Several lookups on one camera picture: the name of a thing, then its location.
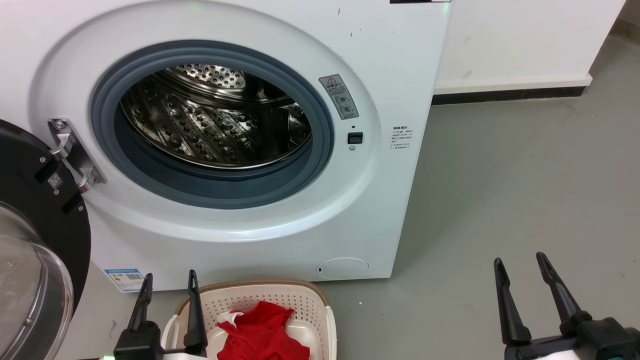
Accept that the metal door hinge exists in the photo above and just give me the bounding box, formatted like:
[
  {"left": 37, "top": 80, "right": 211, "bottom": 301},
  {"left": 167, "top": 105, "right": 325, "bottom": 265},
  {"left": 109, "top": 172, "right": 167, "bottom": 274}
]
[{"left": 48, "top": 117, "right": 108, "bottom": 194}]

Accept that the black baseboard strip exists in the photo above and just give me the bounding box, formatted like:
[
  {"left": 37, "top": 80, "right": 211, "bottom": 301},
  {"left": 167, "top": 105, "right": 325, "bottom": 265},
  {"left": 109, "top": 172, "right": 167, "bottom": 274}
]
[{"left": 431, "top": 86, "right": 587, "bottom": 106}]

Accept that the blue energy label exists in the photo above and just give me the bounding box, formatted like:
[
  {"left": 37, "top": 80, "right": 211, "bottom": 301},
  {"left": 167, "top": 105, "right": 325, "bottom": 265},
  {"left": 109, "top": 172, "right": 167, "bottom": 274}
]
[{"left": 104, "top": 268, "right": 145, "bottom": 293}]

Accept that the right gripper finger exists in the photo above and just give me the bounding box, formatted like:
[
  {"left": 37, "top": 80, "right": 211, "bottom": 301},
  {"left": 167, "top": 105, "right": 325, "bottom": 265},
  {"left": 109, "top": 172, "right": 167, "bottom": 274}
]
[
  {"left": 536, "top": 251, "right": 593, "bottom": 337},
  {"left": 493, "top": 257, "right": 532, "bottom": 346}
]

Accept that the black washer door with glass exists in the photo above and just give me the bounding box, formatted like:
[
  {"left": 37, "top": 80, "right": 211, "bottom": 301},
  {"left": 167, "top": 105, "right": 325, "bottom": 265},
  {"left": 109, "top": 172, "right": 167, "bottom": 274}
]
[{"left": 0, "top": 119, "right": 92, "bottom": 360}]

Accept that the small white text sticker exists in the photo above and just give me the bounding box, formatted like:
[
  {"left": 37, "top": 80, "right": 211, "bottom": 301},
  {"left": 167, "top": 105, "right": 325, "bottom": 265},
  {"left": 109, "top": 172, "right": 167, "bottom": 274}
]
[{"left": 391, "top": 125, "right": 414, "bottom": 151}]

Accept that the red and white garment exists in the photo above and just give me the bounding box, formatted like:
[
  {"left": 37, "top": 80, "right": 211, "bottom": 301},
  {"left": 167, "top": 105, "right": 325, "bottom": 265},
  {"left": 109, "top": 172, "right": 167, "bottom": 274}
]
[{"left": 216, "top": 300, "right": 311, "bottom": 360}]

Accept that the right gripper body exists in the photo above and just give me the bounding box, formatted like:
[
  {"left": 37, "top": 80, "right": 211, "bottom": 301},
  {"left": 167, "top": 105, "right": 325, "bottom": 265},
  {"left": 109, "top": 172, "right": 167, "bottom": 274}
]
[{"left": 504, "top": 317, "right": 640, "bottom": 360}]

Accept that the white front-load washing machine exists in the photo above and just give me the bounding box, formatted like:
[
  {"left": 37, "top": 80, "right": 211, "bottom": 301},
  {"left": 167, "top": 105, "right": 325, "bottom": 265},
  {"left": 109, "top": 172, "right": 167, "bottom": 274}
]
[{"left": 0, "top": 0, "right": 453, "bottom": 293}]

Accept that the round white filter cover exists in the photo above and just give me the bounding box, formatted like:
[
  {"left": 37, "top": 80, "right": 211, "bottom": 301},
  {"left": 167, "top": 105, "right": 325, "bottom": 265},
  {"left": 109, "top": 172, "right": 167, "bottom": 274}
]
[{"left": 316, "top": 257, "right": 370, "bottom": 280}]

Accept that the grey rubber door gasket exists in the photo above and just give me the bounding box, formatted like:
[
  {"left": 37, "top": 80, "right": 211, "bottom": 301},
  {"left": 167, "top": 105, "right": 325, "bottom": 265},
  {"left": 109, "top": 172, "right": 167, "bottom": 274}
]
[{"left": 90, "top": 40, "right": 335, "bottom": 210}]

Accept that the grey warning sticker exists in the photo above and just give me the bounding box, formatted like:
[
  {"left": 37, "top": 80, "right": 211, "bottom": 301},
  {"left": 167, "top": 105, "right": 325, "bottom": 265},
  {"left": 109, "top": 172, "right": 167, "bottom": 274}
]
[{"left": 319, "top": 74, "right": 359, "bottom": 121}]

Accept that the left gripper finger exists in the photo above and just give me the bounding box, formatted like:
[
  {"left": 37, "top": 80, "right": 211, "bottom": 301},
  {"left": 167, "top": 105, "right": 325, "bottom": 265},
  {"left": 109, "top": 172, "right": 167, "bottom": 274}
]
[
  {"left": 127, "top": 273, "right": 154, "bottom": 332},
  {"left": 183, "top": 270, "right": 208, "bottom": 357}
]

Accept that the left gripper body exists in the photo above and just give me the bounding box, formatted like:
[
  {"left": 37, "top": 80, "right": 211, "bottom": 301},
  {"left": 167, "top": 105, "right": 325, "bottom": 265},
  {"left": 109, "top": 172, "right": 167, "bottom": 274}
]
[{"left": 113, "top": 321, "right": 207, "bottom": 360}]

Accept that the stainless steel washing machine drum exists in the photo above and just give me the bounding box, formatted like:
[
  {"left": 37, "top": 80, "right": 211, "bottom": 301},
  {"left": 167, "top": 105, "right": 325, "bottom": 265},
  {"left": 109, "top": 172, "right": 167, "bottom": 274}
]
[{"left": 119, "top": 64, "right": 313, "bottom": 170}]

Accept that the cream perforated laundry basket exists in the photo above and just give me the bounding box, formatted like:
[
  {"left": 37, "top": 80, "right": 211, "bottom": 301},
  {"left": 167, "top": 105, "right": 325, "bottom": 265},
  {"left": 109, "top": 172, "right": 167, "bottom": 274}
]
[{"left": 161, "top": 279, "right": 337, "bottom": 360}]

